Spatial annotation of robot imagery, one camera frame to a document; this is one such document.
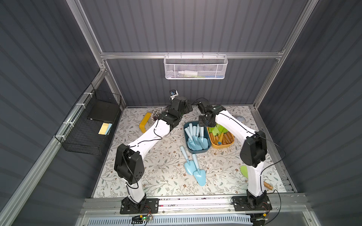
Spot white wire wall basket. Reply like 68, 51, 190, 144
164, 54, 228, 80

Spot black wire side basket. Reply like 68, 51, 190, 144
55, 86, 122, 155

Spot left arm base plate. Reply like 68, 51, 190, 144
120, 197, 159, 215

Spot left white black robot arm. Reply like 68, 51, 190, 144
114, 95, 192, 204

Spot blue shovel cluster back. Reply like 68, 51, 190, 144
199, 127, 208, 150

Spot white bottle in basket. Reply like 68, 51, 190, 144
178, 70, 198, 77

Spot yellow sticky notes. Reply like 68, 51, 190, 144
98, 123, 113, 135

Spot blue shovel cluster middle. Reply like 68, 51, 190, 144
180, 146, 196, 175

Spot white perforated front panel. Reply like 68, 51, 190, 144
86, 214, 253, 226

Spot white round lamp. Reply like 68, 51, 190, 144
236, 116, 246, 124

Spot colored pencils bunch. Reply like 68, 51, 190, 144
151, 107, 167, 121

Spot green shovel wooden handle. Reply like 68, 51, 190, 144
209, 127, 220, 136

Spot floral table mat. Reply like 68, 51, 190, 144
92, 105, 288, 198

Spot yellow storage box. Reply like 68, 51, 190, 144
206, 127, 235, 149

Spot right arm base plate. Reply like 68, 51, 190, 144
231, 195, 273, 212

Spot blue shovel mid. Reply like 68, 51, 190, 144
194, 125, 200, 138

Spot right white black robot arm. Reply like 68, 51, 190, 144
196, 99, 267, 198

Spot black notebook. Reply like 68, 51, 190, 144
87, 100, 120, 123

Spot blue shovel cluster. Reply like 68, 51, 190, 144
199, 127, 208, 150
180, 146, 196, 175

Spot teal storage box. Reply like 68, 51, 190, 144
183, 121, 212, 154

